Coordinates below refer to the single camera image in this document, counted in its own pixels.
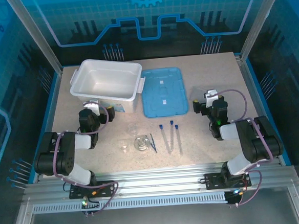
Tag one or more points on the white plastic storage bin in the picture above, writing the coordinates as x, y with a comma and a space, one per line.
103, 79

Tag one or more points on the small clear glass vial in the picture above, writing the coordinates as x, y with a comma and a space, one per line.
124, 147

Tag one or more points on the clear glass beaker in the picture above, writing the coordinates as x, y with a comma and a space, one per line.
132, 129

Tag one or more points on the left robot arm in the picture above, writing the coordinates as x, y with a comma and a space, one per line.
65, 153

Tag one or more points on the blue plastic bin lid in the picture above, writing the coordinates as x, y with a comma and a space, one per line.
164, 100

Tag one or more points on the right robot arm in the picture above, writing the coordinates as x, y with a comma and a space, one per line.
254, 140

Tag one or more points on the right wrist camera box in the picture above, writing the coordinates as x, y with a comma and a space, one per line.
211, 97

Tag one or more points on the round clear glass flask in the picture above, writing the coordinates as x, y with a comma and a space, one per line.
141, 143

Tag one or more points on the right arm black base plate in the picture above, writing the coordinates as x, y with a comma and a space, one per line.
212, 180

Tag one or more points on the blue plastic tweezers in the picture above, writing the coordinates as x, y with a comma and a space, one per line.
153, 143

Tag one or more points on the aluminium frame post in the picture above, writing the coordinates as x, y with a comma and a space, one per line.
259, 19
40, 40

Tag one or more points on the aluminium mounting rail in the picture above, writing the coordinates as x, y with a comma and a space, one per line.
157, 180

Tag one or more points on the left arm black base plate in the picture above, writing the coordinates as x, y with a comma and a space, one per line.
106, 189

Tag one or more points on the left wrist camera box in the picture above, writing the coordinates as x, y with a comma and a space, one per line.
91, 108

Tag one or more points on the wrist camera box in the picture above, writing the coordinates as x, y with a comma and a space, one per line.
211, 97
91, 108

